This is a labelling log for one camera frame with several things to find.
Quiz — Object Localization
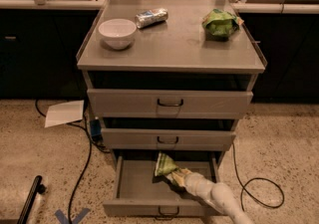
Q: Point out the black cable on right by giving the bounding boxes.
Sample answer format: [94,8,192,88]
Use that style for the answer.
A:
[231,142,286,210]

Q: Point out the crumpled green chip bag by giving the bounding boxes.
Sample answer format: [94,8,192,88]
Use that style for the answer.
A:
[201,8,243,38]

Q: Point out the grey drawer cabinet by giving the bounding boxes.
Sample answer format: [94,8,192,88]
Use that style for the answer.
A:
[78,0,266,157]

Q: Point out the grey top drawer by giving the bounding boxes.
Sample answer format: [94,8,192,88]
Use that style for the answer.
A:
[88,89,252,119]

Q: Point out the green jalapeno chip bag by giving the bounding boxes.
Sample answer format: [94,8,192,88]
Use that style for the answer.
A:
[155,151,179,183]

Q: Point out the white ceramic bowl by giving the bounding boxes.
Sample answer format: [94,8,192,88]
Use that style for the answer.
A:
[98,19,137,50]

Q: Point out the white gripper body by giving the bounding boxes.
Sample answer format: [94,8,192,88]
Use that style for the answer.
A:
[184,173,215,199]

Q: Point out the black bar handle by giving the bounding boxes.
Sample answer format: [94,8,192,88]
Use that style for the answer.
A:
[17,175,46,224]

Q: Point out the grey bottom drawer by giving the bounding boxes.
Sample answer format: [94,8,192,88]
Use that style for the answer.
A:
[104,150,224,219]

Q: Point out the dark counter cabinets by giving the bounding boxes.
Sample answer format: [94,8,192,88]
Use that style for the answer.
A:
[0,8,319,103]

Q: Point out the white paper sheet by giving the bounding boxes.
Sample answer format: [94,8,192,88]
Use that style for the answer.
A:
[45,101,84,127]

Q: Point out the blue power box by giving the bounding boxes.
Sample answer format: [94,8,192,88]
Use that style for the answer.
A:
[90,119,102,137]

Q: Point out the black cable on left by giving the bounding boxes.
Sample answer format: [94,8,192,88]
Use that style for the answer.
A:
[35,99,111,224]

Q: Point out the grey middle drawer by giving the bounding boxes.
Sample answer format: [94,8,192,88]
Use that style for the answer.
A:
[102,128,235,151]

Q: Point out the black cable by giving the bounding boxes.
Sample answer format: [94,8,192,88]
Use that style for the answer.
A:
[231,142,286,210]
[35,99,111,224]

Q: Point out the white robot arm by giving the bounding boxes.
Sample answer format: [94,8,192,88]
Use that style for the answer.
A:
[167,168,254,224]

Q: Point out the grey drawer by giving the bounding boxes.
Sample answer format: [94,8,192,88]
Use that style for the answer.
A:
[102,128,235,151]
[88,89,252,119]
[104,150,224,219]

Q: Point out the blue tape cross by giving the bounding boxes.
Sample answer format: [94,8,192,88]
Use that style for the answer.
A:
[54,207,92,224]

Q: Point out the crushed silver blue can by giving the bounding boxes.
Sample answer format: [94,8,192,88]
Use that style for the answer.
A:
[135,8,168,29]

